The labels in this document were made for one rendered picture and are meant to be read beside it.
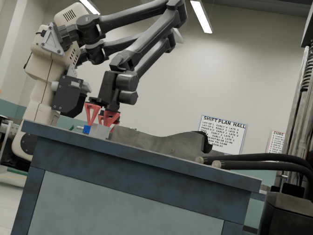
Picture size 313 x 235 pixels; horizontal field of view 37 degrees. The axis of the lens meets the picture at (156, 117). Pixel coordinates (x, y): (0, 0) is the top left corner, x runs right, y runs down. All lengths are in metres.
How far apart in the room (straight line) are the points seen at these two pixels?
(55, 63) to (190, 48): 7.73
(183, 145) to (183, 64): 7.82
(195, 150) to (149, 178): 0.62
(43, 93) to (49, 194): 0.83
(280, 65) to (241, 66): 0.75
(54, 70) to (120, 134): 0.43
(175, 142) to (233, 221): 0.71
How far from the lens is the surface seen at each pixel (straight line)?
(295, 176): 1.98
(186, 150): 1.88
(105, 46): 2.36
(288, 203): 1.94
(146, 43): 1.76
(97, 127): 1.62
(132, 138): 1.93
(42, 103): 2.11
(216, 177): 1.24
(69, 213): 1.36
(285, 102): 9.27
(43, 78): 2.12
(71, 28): 1.98
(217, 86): 9.43
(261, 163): 1.66
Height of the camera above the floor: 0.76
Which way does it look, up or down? 6 degrees up
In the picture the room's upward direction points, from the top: 15 degrees clockwise
